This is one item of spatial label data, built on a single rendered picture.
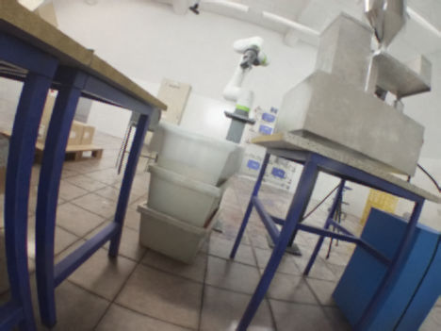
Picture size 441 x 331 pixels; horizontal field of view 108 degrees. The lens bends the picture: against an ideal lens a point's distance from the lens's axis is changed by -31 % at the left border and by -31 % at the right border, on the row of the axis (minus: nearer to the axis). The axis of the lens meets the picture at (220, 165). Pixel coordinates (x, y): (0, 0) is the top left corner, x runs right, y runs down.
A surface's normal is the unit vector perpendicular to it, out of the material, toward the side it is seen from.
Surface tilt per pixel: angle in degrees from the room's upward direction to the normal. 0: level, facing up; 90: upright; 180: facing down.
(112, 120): 90
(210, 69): 90
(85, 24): 90
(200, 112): 90
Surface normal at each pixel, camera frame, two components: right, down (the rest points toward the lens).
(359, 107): 0.00, 0.09
